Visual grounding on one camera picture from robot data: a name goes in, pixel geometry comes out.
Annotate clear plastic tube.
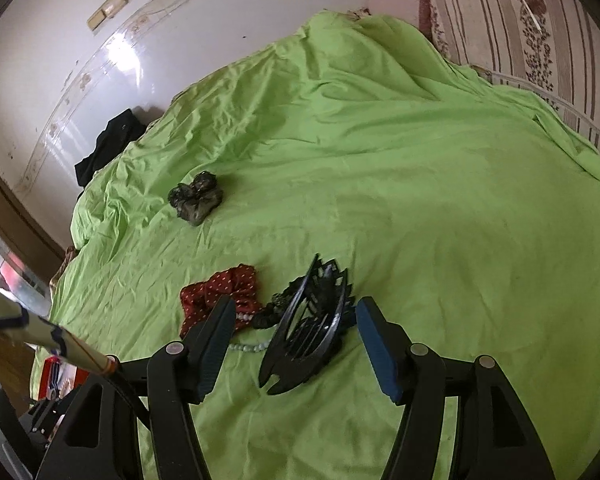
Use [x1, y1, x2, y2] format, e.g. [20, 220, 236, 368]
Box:
[472, 65, 600, 157]

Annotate cream rod with dark tape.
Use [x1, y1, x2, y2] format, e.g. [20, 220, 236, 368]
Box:
[0, 277, 119, 376]

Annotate pearl bead bracelet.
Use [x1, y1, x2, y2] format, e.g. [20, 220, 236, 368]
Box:
[227, 310, 271, 356]

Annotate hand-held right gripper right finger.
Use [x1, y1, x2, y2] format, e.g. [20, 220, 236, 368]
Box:
[355, 296, 556, 480]

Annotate red dotted scrunchie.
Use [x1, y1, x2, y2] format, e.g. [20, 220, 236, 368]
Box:
[180, 263, 266, 339]

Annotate dark green scrunchie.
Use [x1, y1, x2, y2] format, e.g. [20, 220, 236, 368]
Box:
[168, 171, 224, 227]

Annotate large black claw hair clip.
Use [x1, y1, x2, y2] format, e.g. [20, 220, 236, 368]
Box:
[258, 254, 355, 396]

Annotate white stick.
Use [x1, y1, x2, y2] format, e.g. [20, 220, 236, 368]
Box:
[512, 0, 544, 31]

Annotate red box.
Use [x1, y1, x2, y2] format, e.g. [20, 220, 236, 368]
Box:
[40, 355, 89, 401]

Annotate striped floral cushion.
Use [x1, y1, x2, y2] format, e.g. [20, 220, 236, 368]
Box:
[427, 0, 600, 161]

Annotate brown wooden door frame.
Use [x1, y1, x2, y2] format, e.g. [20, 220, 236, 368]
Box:
[0, 150, 66, 273]

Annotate navy striped hair tie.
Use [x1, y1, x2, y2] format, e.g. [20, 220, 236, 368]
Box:
[47, 361, 76, 401]

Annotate black cloth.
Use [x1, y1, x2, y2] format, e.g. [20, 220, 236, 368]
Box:
[74, 108, 147, 188]

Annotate green bed sheet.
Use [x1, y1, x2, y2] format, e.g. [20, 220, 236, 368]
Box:
[32, 9, 600, 480]

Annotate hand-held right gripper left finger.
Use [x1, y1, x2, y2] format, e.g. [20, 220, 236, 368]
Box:
[35, 294, 237, 480]

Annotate beige wall switch plate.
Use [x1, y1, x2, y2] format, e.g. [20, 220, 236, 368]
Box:
[87, 0, 130, 31]

